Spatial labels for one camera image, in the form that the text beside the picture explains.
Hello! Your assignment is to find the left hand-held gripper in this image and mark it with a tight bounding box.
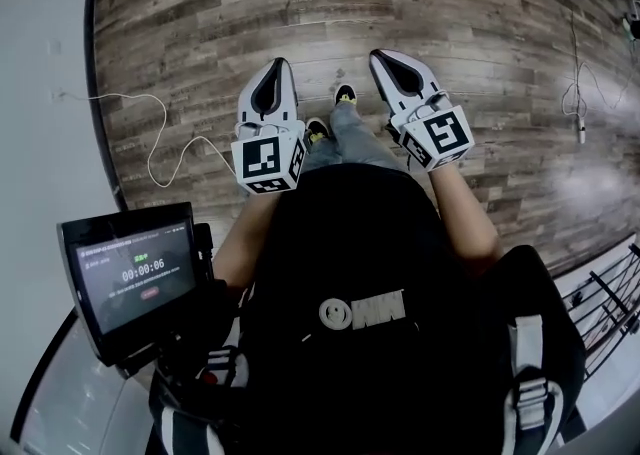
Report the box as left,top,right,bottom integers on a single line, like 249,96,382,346
230,58,309,198

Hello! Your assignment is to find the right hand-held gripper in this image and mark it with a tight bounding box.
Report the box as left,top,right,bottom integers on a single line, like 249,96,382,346
368,48,476,174

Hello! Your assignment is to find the person's left forearm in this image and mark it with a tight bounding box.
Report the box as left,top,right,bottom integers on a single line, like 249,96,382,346
212,190,282,294

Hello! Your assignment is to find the person's right forearm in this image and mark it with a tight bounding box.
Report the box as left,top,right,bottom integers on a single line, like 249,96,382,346
428,162,505,278

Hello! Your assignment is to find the person's left shoe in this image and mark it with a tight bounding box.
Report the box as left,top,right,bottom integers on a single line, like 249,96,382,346
305,116,330,143

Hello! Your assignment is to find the person's shoe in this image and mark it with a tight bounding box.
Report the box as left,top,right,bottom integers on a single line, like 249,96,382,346
333,83,358,107
305,116,330,143

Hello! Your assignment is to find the person's right shoe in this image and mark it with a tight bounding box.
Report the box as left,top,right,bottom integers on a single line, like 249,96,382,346
333,83,358,107

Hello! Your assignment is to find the person's right leg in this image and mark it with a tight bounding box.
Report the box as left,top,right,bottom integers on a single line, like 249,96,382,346
327,101,407,175

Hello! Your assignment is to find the person's leg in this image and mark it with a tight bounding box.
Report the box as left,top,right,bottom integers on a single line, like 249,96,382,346
327,101,407,175
298,136,346,175

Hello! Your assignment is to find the person's left leg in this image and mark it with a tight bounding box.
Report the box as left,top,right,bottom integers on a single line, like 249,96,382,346
298,136,346,175

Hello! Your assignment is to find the person's black shirt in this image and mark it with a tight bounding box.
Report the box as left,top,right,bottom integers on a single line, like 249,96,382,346
149,162,587,455

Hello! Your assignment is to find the black tablet screen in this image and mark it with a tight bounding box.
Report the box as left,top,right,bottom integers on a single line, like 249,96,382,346
55,201,200,369

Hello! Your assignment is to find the white floor cable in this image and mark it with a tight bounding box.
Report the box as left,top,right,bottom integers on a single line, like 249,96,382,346
55,91,237,190

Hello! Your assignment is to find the white cable with plug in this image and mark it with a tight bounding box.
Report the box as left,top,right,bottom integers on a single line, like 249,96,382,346
561,60,634,145

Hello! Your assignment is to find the thin black floor cable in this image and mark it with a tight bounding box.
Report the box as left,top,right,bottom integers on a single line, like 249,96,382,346
554,0,584,69

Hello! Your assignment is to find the grey backpack strap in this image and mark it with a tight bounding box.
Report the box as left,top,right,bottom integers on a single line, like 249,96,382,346
149,342,251,455
501,313,565,455

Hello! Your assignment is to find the black wire rack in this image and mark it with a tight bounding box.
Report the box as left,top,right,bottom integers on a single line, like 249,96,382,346
558,241,640,380

